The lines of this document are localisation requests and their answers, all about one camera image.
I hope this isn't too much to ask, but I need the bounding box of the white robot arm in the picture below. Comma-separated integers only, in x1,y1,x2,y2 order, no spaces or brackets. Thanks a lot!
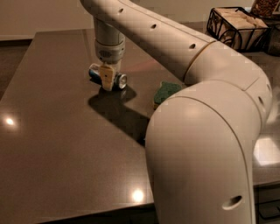
80,0,272,224

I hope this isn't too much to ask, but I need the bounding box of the black wire basket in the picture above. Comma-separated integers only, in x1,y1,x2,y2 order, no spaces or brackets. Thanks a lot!
206,7,270,52

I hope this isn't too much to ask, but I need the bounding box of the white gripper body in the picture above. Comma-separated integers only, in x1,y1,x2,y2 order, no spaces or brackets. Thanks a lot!
94,17,125,72

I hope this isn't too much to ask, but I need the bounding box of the drawer handle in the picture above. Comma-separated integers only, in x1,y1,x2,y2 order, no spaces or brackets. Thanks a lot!
258,201,280,220

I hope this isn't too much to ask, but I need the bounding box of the jar of nuts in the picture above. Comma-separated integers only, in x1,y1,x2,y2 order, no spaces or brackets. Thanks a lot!
251,0,280,20

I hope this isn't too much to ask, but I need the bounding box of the red bull can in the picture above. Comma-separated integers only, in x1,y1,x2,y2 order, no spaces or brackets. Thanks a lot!
88,65,127,91

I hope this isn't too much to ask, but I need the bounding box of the green and yellow sponge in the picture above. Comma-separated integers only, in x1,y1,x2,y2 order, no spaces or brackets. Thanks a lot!
153,81,182,109

